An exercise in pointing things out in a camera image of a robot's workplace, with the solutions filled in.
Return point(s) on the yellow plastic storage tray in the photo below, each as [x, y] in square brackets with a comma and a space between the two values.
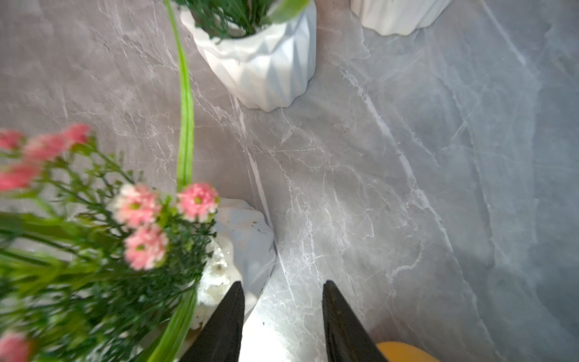
[402, 352]

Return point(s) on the potted plant pink flowers back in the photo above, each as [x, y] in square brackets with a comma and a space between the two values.
[264, 52]

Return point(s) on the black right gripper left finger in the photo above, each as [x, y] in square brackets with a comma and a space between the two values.
[220, 339]

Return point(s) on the potted plant orange flowers corner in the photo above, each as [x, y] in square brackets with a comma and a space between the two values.
[397, 17]

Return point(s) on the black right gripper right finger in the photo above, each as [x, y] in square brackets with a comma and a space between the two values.
[346, 339]

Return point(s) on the potted plant pink flowers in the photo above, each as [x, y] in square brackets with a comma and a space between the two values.
[107, 268]
[264, 52]

